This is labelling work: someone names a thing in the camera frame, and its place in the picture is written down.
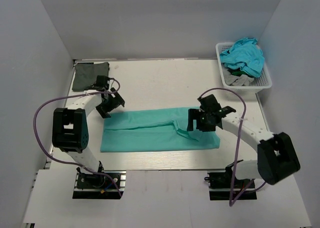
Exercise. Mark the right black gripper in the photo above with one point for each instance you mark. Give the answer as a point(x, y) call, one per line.
point(195, 114)

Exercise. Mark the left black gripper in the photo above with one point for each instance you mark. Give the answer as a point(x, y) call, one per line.
point(117, 101)

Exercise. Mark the teal t shirt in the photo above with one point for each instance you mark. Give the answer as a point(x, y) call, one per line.
point(153, 131)

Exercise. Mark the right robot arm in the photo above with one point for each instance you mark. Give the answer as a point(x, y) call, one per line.
point(276, 155)

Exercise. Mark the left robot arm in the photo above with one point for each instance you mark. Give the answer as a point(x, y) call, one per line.
point(70, 132)

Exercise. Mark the folded dark green t shirt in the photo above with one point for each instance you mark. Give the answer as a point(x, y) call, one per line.
point(86, 74)

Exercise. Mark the grey cloth in basket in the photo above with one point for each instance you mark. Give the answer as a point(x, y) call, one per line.
point(232, 80)

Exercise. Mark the green cloth in basket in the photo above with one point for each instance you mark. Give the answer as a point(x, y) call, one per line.
point(237, 72)

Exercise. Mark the white plastic basket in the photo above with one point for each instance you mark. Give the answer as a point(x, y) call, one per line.
point(258, 84)

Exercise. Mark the light blue t shirt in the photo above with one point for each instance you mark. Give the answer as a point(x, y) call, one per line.
point(244, 55)

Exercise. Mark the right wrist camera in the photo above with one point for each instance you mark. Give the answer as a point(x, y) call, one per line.
point(210, 105)

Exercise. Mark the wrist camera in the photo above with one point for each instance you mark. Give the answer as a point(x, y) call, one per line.
point(210, 105)
point(102, 83)

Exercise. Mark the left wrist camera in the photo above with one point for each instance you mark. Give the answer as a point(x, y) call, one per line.
point(102, 83)

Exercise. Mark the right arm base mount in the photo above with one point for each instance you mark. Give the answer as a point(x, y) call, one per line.
point(219, 184)

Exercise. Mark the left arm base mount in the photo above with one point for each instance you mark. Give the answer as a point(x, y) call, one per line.
point(90, 186)

